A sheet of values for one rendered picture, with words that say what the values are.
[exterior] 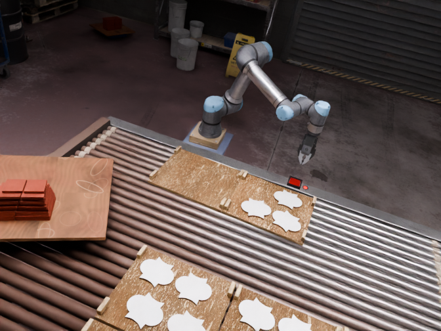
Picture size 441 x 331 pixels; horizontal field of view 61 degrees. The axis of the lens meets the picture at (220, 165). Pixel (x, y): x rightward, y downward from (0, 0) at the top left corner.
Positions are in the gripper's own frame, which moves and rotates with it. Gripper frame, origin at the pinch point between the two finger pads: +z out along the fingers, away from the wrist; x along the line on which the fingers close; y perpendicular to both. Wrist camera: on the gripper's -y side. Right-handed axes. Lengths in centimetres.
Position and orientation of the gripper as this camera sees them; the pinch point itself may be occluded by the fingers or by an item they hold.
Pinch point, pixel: (302, 163)
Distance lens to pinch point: 205.6
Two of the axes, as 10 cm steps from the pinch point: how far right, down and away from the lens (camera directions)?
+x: -9.3, -3.3, 1.8
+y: 3.4, -5.2, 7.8
